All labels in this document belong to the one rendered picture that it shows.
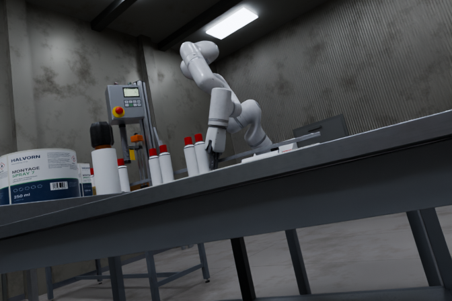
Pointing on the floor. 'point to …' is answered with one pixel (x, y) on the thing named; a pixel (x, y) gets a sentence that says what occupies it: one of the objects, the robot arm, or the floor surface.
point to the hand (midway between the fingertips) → (213, 164)
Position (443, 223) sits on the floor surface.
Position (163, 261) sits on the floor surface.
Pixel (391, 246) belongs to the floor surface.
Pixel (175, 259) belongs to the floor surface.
